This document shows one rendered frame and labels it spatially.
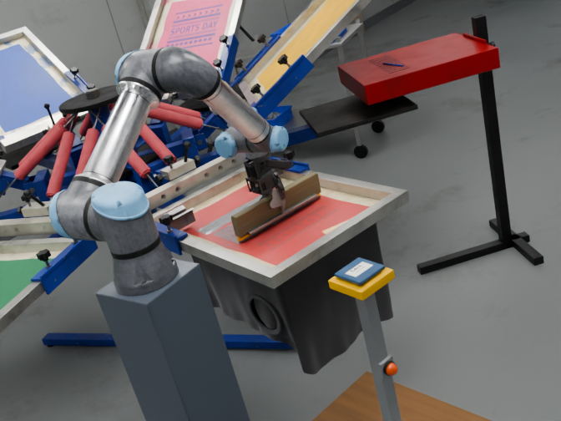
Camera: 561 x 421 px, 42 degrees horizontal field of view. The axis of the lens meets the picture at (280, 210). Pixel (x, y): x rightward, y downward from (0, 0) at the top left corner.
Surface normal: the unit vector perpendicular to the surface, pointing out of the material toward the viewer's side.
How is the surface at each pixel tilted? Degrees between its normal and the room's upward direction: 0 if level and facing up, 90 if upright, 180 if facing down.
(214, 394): 90
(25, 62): 32
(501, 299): 0
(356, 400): 0
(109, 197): 7
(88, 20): 90
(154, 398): 90
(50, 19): 90
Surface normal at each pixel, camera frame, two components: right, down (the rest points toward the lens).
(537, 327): -0.23, -0.88
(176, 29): -0.37, -0.51
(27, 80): 0.14, -0.66
